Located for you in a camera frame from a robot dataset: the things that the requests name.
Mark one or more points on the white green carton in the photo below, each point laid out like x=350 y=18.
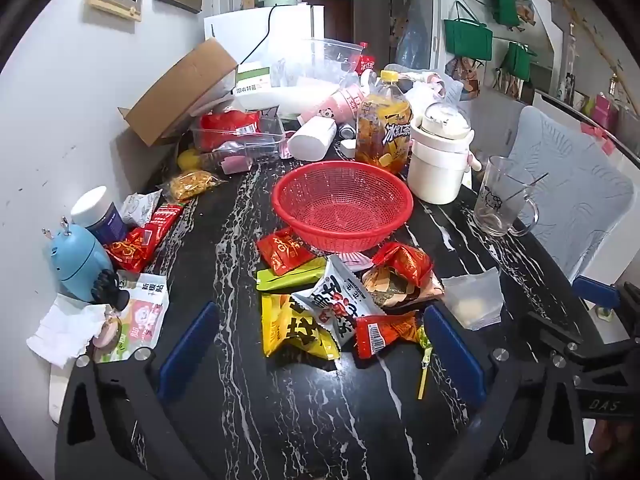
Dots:
x=252 y=80

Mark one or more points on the clear snack packet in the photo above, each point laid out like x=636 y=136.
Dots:
x=472 y=297

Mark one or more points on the large red snack bag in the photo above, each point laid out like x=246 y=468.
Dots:
x=230 y=125

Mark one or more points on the white red black snack packet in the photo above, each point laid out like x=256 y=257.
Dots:
x=335 y=305

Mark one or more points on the cardboard box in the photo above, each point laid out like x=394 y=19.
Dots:
x=175 y=95

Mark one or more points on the pink paper cup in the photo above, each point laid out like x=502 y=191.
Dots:
x=342 y=102

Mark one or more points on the iced tea bottle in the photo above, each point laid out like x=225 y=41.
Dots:
x=382 y=130

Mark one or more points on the green snack packet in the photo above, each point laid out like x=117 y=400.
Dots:
x=290 y=280

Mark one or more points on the yellow snack bag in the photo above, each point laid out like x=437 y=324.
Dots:
x=192 y=183

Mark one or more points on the grey chair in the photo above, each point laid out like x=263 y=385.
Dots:
x=565 y=195

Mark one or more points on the yellow lemon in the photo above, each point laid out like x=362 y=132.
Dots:
x=187 y=158

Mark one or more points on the yellow black snack packet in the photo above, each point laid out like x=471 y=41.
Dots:
x=295 y=332

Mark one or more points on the red cola bottle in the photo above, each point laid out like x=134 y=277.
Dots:
x=366 y=62

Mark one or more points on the white lidded jar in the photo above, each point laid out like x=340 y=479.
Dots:
x=440 y=160

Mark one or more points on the pink checkered packet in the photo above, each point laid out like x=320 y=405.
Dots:
x=357 y=260

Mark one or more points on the red plastic basket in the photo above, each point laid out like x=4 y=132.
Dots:
x=342 y=205

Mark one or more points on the white fridge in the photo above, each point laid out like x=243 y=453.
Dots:
x=235 y=25

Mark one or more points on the white tissue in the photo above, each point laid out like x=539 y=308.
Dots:
x=65 y=331

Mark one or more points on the red gold snack packet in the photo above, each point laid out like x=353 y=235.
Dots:
x=282 y=255
x=405 y=260

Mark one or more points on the large clear plastic tub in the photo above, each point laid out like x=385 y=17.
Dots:
x=327 y=57

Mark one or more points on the blue jar white cap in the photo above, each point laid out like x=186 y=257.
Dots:
x=97 y=215

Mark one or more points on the white pink green pouch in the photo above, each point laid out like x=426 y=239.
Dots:
x=140 y=312

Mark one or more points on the silver can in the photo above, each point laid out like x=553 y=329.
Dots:
x=347 y=131

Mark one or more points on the green bag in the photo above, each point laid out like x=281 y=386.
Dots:
x=501 y=4
x=519 y=61
x=467 y=37

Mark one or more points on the large red gold packet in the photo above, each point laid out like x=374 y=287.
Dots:
x=132 y=249

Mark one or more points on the clear plastic box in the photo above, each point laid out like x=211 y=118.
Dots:
x=240 y=142

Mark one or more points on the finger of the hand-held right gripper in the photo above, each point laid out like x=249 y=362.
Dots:
x=560 y=332
x=595 y=292

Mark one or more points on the glass mug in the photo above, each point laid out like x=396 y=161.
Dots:
x=502 y=197

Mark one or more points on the thin yellow green sachet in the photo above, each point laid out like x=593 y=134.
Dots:
x=424 y=365

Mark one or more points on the brown snack packet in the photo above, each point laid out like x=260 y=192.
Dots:
x=400 y=287

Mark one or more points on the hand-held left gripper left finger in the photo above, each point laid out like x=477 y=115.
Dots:
x=190 y=345

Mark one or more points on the orange red snack packet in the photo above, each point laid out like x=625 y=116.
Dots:
x=385 y=332

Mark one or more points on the blue plastic bag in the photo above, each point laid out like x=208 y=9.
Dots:
x=412 y=35

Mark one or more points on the light blue toy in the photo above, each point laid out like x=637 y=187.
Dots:
x=77 y=260

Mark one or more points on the white paper roll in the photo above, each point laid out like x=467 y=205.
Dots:
x=312 y=140

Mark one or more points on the pink round trinket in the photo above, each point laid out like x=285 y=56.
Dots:
x=107 y=334

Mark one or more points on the white grey packet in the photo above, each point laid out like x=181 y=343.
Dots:
x=140 y=207

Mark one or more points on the long red packet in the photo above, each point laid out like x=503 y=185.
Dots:
x=165 y=217

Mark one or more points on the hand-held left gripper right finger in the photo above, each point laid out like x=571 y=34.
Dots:
x=455 y=355

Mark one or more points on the pink small block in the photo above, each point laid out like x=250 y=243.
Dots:
x=235 y=164

